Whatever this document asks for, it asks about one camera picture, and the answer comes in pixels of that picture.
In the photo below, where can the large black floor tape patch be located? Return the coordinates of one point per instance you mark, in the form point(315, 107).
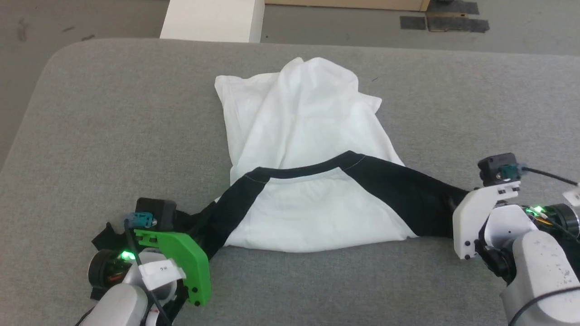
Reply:
point(457, 22)

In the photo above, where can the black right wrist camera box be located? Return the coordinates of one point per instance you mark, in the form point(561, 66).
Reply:
point(494, 165)

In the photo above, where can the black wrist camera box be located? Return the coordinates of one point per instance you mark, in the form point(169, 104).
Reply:
point(161, 210)
point(494, 165)

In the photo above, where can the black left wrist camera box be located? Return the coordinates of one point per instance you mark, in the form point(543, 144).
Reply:
point(161, 210)

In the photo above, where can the grey fabric sofa seat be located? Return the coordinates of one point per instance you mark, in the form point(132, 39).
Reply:
point(113, 136)

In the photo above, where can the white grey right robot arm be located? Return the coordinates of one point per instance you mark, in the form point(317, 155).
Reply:
point(539, 271)

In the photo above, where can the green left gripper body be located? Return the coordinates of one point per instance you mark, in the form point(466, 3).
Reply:
point(190, 262)

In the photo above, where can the small black floor tape patch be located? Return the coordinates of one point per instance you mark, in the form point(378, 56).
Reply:
point(412, 22)

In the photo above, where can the white shirt with black sleeves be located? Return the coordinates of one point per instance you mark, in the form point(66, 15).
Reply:
point(308, 136)

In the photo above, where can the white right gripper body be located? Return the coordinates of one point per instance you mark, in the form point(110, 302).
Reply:
point(469, 217)

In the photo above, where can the white paper label tag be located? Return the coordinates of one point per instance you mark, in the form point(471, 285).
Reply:
point(573, 194)
point(161, 271)

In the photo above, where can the white rectangular box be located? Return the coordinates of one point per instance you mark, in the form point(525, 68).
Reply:
point(213, 20)

